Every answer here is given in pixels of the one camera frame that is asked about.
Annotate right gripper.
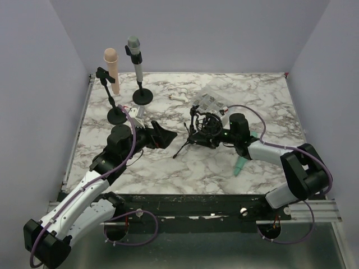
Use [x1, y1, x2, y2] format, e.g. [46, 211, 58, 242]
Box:
[191, 117, 238, 149]

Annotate clear screw organizer box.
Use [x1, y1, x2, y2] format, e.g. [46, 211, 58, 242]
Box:
[190, 84, 234, 116]

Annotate black clip microphone stand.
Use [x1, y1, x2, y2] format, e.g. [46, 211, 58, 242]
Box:
[95, 67, 127, 126]

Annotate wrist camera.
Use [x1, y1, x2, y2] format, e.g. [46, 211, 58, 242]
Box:
[128, 106, 145, 128]
[218, 106, 229, 127]

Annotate white plastic faucet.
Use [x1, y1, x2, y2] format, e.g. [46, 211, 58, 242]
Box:
[169, 89, 188, 103]

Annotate mint green microphone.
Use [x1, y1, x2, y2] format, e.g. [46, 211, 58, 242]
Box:
[233, 131, 259, 177]

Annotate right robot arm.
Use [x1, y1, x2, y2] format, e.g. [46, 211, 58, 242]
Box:
[206, 113, 333, 220]

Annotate peach pink microphone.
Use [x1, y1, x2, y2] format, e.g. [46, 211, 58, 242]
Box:
[104, 48, 120, 95]

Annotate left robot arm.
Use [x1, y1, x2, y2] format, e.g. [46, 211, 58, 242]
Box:
[24, 121, 177, 268]

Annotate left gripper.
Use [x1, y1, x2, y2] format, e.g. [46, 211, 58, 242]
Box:
[122, 120, 177, 162]

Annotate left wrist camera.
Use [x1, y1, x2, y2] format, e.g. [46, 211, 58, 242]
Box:
[128, 106, 145, 128]

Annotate black shock mount tripod stand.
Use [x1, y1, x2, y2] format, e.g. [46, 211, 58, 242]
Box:
[173, 105, 223, 159]

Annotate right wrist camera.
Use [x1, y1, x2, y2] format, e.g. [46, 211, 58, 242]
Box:
[218, 106, 229, 127]

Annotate black round base stand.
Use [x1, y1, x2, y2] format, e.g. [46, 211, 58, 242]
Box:
[124, 46, 154, 106]

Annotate grey silver microphone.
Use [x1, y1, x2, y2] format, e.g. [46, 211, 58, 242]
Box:
[126, 36, 143, 83]

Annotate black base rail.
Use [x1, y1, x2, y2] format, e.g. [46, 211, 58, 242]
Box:
[94, 192, 291, 221]

